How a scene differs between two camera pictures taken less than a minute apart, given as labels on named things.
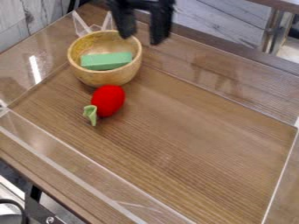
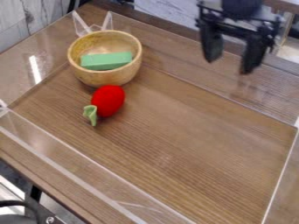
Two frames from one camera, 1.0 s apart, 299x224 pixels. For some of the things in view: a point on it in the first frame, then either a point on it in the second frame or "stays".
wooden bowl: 105,59 stays
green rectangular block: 105,61 stays
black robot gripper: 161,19 -> 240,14
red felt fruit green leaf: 108,100 stays
